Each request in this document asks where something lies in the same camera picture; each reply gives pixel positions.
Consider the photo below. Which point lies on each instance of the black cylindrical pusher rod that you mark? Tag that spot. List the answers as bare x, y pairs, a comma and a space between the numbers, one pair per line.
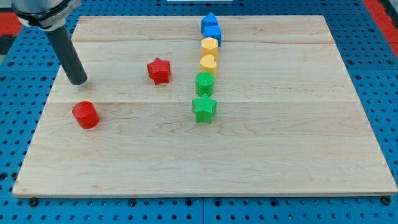
65, 51

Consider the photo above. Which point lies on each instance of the red star block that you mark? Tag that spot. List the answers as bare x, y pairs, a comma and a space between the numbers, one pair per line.
159, 70

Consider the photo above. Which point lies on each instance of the green star block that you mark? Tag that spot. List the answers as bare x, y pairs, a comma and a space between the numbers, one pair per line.
204, 108

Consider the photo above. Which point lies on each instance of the red cylinder block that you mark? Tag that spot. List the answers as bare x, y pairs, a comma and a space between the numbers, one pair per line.
85, 114

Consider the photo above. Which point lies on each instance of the green cylinder block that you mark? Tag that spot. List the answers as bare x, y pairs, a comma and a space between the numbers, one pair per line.
204, 83

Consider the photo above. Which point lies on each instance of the yellow heart block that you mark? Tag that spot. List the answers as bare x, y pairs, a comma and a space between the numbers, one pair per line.
208, 64

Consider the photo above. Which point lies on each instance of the yellow hexagon block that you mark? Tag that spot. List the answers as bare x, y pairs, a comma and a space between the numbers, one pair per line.
209, 46

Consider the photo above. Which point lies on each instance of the blue cube block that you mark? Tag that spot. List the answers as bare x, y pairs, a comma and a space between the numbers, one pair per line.
214, 32

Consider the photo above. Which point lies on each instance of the blue pentagon block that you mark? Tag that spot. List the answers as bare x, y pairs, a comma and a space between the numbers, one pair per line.
209, 20

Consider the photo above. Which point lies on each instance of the light wooden board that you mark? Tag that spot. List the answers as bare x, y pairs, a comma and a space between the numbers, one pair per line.
289, 122

